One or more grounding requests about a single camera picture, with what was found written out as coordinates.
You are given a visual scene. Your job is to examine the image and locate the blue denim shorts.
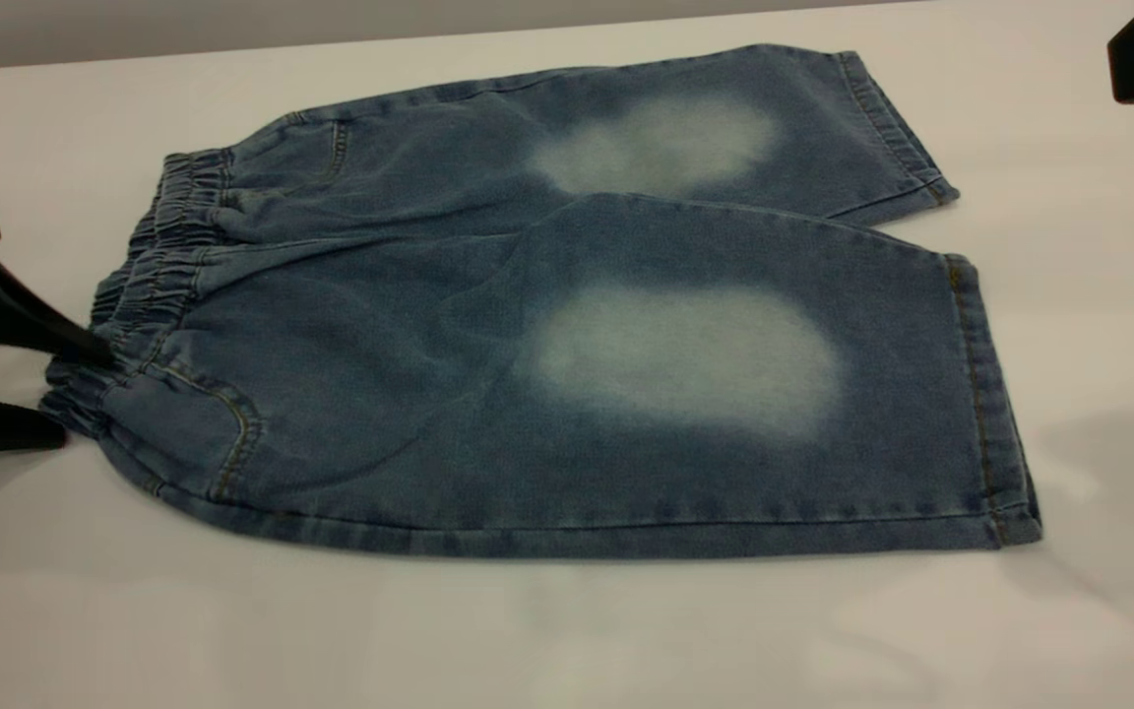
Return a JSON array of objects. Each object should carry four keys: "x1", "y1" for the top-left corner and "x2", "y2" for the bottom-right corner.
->
[{"x1": 38, "y1": 42, "x2": 1045, "y2": 562}]

